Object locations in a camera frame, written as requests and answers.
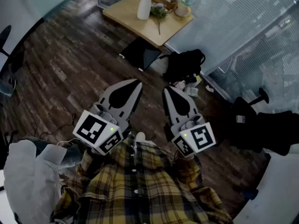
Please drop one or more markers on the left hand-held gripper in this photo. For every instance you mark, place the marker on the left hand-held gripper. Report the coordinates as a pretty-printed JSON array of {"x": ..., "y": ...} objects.
[{"x": 93, "y": 127}]

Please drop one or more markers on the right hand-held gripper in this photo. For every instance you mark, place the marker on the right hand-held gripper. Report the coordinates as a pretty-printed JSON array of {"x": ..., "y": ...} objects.
[{"x": 201, "y": 137}]

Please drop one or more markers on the blue flowers bunch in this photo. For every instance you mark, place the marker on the blue flowers bunch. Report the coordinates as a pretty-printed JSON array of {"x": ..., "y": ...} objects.
[{"x": 158, "y": 11}]

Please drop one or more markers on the white vase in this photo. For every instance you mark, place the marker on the white vase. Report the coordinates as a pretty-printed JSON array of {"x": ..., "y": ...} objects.
[{"x": 144, "y": 6}]

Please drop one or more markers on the person's right forearm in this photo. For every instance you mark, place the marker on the person's right forearm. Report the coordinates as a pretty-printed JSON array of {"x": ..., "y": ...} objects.
[{"x": 184, "y": 161}]

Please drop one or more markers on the pink white packet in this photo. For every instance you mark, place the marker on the pink white packet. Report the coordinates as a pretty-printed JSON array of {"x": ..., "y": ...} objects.
[{"x": 180, "y": 84}]

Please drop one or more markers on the small white box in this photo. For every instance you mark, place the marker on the small white box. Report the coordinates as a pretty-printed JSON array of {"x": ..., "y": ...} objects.
[{"x": 192, "y": 92}]

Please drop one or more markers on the person's white shoe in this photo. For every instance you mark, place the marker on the person's white shoe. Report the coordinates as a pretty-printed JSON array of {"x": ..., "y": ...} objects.
[{"x": 140, "y": 136}]

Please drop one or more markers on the black backpack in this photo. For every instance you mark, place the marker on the black backpack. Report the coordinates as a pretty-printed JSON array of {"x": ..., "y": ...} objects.
[{"x": 184, "y": 65}]

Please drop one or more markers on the white paper scrap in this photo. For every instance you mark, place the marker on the white paper scrap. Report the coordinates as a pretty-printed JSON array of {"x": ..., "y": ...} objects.
[{"x": 209, "y": 88}]

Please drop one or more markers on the grey garment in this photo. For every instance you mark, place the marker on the grey garment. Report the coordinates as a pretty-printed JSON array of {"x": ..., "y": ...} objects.
[{"x": 72, "y": 154}]

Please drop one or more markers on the wooden table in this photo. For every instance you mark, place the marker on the wooden table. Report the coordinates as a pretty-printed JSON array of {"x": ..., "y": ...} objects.
[{"x": 130, "y": 15}]

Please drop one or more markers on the yellow plaid shirt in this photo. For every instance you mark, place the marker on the yellow plaid shirt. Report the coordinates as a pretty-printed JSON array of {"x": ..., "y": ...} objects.
[{"x": 140, "y": 195}]

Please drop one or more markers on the black office chair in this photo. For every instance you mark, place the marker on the black office chair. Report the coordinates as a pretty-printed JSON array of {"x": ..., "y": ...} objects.
[{"x": 257, "y": 129}]

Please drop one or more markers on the cream jug teal lid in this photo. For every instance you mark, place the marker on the cream jug teal lid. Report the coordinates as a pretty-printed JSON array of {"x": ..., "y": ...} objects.
[{"x": 182, "y": 9}]

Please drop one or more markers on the wooden tray box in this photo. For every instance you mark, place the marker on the wooden tray box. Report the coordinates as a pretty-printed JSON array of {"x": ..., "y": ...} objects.
[{"x": 171, "y": 4}]

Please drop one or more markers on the white jacket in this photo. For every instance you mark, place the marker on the white jacket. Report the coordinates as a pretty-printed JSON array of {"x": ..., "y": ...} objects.
[{"x": 30, "y": 183}]

